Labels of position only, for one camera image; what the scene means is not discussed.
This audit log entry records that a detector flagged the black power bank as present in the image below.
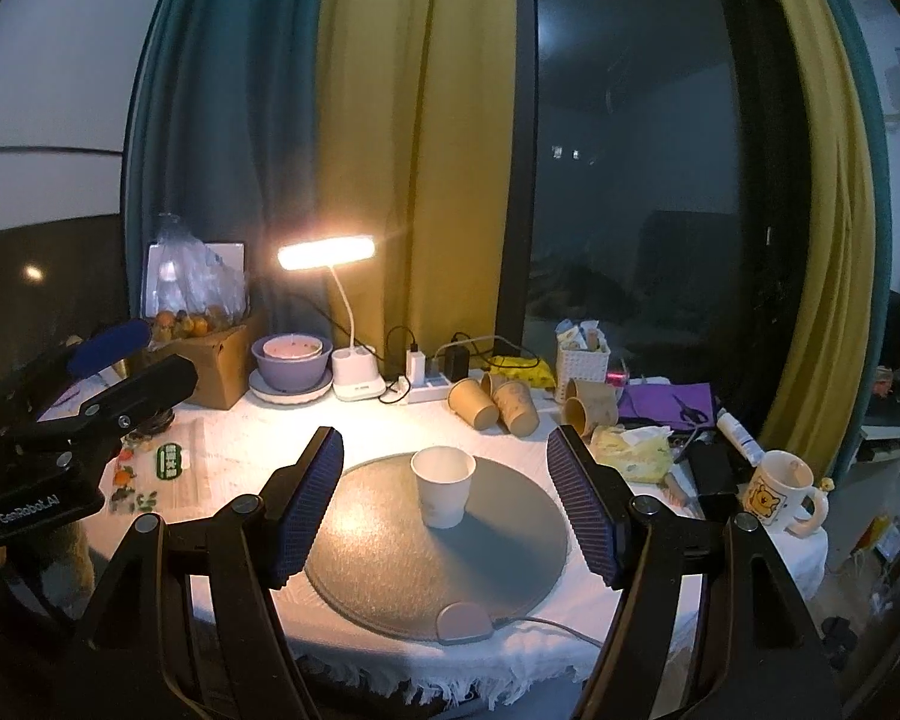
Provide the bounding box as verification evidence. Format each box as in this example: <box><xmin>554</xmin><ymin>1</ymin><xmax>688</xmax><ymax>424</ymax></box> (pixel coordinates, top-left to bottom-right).
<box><xmin>686</xmin><ymin>438</ymin><xmax>740</xmax><ymax>497</ymax></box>

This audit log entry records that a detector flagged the white power strip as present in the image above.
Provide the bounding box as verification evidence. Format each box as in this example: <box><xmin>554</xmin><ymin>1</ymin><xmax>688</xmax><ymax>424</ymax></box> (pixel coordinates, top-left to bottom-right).
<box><xmin>379</xmin><ymin>373</ymin><xmax>466</xmax><ymax>406</ymax></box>

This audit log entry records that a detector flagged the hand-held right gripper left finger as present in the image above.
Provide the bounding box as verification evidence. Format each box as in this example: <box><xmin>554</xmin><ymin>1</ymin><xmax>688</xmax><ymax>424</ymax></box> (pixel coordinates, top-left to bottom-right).
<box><xmin>76</xmin><ymin>426</ymin><xmax>345</xmax><ymax>720</ymax></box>

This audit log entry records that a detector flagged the brown paper cup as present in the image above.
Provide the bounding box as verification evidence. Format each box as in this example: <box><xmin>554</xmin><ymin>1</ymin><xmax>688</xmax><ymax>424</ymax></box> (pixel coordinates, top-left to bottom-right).
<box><xmin>565</xmin><ymin>379</ymin><xmax>620</xmax><ymax>427</ymax></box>
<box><xmin>448</xmin><ymin>376</ymin><xmax>502</xmax><ymax>432</ymax></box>
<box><xmin>562</xmin><ymin>396</ymin><xmax>595</xmax><ymax>437</ymax></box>
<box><xmin>492</xmin><ymin>379</ymin><xmax>538</xmax><ymax>437</ymax></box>

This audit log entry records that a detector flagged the pink bowl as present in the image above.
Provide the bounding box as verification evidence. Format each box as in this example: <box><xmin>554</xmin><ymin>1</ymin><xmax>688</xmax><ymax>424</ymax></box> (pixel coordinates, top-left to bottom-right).
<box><xmin>262</xmin><ymin>334</ymin><xmax>323</xmax><ymax>362</ymax></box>

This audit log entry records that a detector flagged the white cartoon bear mug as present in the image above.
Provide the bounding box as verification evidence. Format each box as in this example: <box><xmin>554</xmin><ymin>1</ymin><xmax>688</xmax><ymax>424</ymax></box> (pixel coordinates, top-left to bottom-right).
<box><xmin>742</xmin><ymin>449</ymin><xmax>830</xmax><ymax>539</ymax></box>

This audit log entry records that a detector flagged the round grey heating mat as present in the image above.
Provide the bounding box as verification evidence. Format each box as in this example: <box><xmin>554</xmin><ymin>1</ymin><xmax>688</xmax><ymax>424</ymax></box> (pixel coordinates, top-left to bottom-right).
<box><xmin>304</xmin><ymin>452</ymin><xmax>571</xmax><ymax>644</ymax></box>

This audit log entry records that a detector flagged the yellow curtain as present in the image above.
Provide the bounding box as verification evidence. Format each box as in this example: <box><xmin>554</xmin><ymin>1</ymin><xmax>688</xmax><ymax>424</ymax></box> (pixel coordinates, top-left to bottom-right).
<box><xmin>746</xmin><ymin>0</ymin><xmax>882</xmax><ymax>470</ymax></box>
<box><xmin>311</xmin><ymin>0</ymin><xmax>518</xmax><ymax>385</ymax></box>

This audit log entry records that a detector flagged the yellow wet wipes packet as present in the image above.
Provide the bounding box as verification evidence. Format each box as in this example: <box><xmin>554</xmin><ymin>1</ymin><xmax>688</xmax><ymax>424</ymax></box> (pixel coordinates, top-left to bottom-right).
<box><xmin>588</xmin><ymin>424</ymin><xmax>674</xmax><ymax>484</ymax></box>

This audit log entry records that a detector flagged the cardboard box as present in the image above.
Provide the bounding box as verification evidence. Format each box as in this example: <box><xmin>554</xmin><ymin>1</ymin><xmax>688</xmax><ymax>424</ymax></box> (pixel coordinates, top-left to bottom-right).
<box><xmin>144</xmin><ymin>311</ymin><xmax>267</xmax><ymax>411</ymax></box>

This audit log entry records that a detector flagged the white tube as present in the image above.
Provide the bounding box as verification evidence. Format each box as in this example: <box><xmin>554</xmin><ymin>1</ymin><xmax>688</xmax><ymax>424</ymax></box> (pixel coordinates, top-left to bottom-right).
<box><xmin>715</xmin><ymin>408</ymin><xmax>767</xmax><ymax>467</ymax></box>

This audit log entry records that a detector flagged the white lattice basket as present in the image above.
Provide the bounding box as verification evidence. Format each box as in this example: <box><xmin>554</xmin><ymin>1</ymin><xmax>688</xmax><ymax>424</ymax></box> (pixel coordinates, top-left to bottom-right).
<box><xmin>555</xmin><ymin>319</ymin><xmax>613</xmax><ymax>400</ymax></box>

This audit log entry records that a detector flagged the clear plastic bag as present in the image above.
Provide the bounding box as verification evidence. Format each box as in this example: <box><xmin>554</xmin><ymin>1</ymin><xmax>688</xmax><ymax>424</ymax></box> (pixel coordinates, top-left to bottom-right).
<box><xmin>150</xmin><ymin>211</ymin><xmax>251</xmax><ymax>338</ymax></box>

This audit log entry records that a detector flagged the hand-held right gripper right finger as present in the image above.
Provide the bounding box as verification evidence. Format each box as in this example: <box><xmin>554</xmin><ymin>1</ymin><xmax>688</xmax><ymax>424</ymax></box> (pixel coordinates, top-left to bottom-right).
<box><xmin>546</xmin><ymin>424</ymin><xmax>845</xmax><ymax>720</ymax></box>

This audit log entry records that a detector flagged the white plate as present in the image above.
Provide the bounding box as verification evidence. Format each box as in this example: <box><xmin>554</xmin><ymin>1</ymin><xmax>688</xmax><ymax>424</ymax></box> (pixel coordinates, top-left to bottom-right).
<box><xmin>248</xmin><ymin>369</ymin><xmax>335</xmax><ymax>404</ymax></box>

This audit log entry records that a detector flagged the white paper cup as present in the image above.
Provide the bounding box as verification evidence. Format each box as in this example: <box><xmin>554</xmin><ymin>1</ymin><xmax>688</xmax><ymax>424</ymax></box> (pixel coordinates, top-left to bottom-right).
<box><xmin>409</xmin><ymin>446</ymin><xmax>478</xmax><ymax>530</ymax></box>

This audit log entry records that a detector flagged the yellow snack packet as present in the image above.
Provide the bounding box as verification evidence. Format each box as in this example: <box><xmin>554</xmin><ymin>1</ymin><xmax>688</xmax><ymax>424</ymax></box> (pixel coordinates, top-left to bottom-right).
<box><xmin>489</xmin><ymin>355</ymin><xmax>556</xmax><ymax>389</ymax></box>

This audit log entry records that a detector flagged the purple bowl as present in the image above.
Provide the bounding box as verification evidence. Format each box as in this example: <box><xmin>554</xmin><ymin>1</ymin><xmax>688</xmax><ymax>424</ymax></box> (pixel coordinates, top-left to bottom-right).
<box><xmin>251</xmin><ymin>333</ymin><xmax>335</xmax><ymax>394</ymax></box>

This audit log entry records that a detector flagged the white desk lamp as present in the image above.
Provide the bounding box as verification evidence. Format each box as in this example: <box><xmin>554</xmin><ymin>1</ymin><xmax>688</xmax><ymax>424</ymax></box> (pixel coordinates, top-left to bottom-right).
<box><xmin>277</xmin><ymin>237</ymin><xmax>387</xmax><ymax>402</ymax></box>

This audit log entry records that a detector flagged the teal curtain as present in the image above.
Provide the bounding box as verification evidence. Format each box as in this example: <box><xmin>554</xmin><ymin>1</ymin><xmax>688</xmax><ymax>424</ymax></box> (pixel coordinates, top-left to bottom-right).
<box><xmin>118</xmin><ymin>0</ymin><xmax>346</xmax><ymax>361</ymax></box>

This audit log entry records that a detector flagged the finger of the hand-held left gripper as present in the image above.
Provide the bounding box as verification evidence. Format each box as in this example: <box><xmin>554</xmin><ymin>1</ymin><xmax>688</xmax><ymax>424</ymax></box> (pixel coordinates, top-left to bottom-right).
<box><xmin>0</xmin><ymin>354</ymin><xmax>199</xmax><ymax>458</ymax></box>
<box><xmin>7</xmin><ymin>319</ymin><xmax>153</xmax><ymax>422</ymax></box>

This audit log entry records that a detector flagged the green sticker sheet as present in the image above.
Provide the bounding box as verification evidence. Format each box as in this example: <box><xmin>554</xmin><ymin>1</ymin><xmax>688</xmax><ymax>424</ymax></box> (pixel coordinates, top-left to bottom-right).
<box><xmin>154</xmin><ymin>442</ymin><xmax>188</xmax><ymax>481</ymax></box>

